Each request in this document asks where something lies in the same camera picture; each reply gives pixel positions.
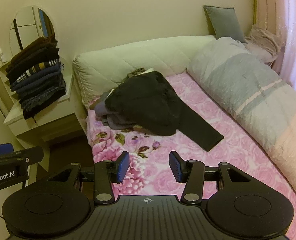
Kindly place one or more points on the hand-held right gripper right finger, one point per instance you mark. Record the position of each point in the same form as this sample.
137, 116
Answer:
176, 167

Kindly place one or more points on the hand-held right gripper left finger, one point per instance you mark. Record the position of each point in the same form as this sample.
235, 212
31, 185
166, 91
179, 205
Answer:
121, 167

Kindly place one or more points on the black pants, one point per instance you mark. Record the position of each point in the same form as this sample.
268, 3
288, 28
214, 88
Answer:
143, 100

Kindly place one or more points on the stack of folded dark clothes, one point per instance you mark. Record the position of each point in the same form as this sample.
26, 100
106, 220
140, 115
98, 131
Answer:
35, 80

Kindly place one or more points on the white dresser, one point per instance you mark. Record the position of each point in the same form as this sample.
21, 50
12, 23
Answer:
38, 127

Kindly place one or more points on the pink floral bed sheet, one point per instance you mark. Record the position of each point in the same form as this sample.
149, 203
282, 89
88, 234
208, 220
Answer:
213, 160

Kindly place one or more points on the camouflage garment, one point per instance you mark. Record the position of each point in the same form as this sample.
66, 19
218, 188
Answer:
135, 73

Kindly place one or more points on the grey and pink duvet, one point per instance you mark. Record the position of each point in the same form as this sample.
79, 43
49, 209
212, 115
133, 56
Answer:
237, 80

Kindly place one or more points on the cream padded headboard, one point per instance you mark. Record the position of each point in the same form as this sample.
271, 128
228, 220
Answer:
138, 55

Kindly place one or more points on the grey pillow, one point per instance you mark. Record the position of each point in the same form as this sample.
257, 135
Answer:
223, 22

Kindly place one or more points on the white sheer curtain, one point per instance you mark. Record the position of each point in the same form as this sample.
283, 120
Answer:
295, 30

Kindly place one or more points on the pink curtain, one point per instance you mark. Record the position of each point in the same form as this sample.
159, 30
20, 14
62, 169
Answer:
265, 2

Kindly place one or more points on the oval wall mirror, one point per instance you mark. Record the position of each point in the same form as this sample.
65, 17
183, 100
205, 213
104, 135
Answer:
25, 22

